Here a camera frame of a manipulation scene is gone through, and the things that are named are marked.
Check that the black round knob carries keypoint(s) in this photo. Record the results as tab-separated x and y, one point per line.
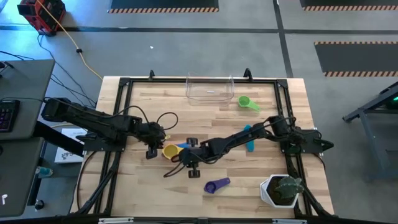
38	204

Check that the clear plastic basket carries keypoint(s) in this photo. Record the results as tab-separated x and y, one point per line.
199	99

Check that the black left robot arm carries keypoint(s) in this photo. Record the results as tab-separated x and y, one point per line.
93	119

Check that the yellow measuring cup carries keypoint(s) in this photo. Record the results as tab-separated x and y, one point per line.
172	151

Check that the white earbud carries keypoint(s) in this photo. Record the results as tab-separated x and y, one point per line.
4	199

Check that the grey desk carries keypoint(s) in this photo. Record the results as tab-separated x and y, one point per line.
18	174
31	84

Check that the silver metal bracket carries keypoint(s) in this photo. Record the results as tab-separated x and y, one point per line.
289	221
115	220

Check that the black keyboard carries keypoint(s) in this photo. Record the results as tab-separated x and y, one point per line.
8	118

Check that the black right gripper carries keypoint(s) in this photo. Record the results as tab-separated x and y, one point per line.
194	157

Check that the white hexagonal plant pot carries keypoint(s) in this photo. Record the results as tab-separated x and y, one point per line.
264	193

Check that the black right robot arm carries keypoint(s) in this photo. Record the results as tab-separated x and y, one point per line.
236	141

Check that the purple measuring cup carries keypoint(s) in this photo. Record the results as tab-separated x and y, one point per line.
211	187

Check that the black hazard-striped floor mat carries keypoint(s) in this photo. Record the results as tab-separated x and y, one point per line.
357	59
349	3
163	4

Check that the blue measuring cup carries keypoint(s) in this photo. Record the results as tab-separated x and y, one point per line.
184	145

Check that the white printed booklet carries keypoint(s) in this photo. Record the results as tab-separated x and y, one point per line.
70	151

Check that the red black equipment case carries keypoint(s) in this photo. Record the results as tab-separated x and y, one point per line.
42	14

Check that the green cactus plant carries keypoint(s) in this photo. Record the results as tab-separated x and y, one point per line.
287	188

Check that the black aluminium table frame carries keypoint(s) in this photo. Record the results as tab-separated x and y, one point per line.
155	80

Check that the teal bottle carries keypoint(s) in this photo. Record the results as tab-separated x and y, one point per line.
43	171

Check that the green measuring cup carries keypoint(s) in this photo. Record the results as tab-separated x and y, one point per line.
244	101

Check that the black metal stand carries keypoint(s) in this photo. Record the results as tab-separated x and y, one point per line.
373	104

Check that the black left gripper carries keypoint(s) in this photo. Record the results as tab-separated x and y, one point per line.
152	135

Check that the teal measuring cup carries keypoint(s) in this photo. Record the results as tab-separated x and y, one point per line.
249	146

